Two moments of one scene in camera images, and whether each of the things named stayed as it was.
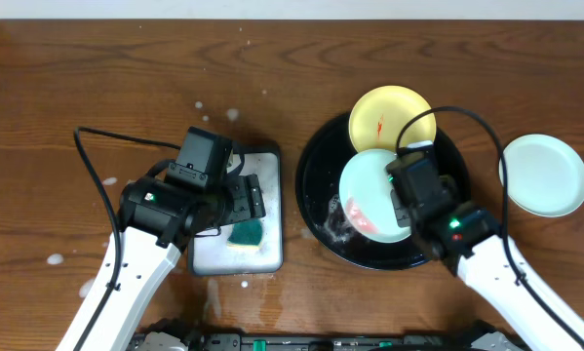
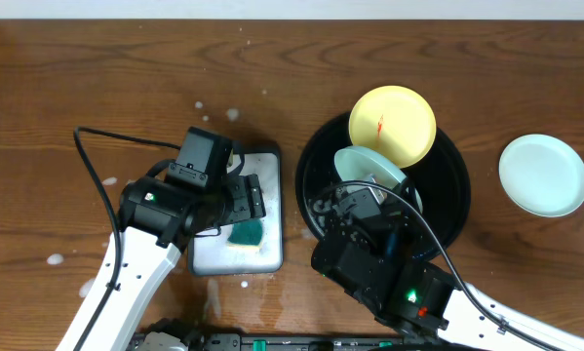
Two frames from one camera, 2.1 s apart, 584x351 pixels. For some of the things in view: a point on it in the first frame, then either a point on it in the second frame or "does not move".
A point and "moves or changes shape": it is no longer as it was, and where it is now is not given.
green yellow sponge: x=246 y=234 does not move
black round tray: x=319 y=201 does not move
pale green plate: x=546 y=176 does not move
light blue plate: x=365 y=195 moves or changes shape
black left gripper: x=249 y=197 does not move
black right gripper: x=397 y=198 → x=408 y=222
